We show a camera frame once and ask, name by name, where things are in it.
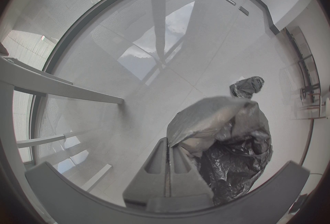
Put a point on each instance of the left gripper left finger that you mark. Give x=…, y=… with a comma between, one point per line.
x=154, y=179

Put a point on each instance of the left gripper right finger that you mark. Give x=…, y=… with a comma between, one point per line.
x=184, y=179

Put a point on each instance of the black plastic bag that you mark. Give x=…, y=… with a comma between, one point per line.
x=232, y=166

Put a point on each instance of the crumpled black plastic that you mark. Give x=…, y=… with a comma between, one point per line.
x=247, y=86

